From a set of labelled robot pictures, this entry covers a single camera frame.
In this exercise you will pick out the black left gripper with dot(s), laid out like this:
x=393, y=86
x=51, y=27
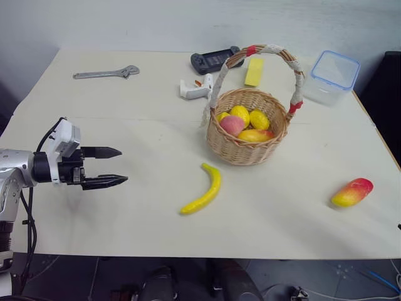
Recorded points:
x=70, y=172

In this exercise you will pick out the white glue gun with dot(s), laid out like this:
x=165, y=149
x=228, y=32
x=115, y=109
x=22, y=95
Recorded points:
x=191, y=91

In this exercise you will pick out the yellow banana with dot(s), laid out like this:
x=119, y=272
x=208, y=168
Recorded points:
x=213, y=188

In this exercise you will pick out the pink peach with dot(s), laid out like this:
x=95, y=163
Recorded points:
x=232, y=125

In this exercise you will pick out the black handheld game console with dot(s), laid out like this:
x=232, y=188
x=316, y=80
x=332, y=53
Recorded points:
x=213, y=59

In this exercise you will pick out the small yellow fruit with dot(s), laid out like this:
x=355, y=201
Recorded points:
x=222, y=116

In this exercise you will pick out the red yellow mango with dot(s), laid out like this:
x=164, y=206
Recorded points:
x=253, y=136
x=351, y=192

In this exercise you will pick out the yellow lemon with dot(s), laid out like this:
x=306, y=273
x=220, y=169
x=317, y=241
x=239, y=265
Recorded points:
x=259, y=119
x=239, y=113

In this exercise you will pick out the yellow sponge block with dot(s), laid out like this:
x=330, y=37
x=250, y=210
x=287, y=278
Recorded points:
x=254, y=73

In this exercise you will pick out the clear container with blue rim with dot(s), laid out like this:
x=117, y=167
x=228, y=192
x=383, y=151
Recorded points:
x=326, y=91

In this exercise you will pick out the dark rounded shape under table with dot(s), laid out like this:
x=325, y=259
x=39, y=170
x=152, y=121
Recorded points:
x=159, y=282

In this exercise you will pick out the silver adjustable wrench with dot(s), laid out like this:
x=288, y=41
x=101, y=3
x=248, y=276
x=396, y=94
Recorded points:
x=100, y=74

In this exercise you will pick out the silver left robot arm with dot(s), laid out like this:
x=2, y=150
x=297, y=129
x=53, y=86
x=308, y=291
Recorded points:
x=15, y=169

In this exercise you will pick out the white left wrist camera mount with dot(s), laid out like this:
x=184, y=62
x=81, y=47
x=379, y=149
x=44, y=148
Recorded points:
x=67, y=135

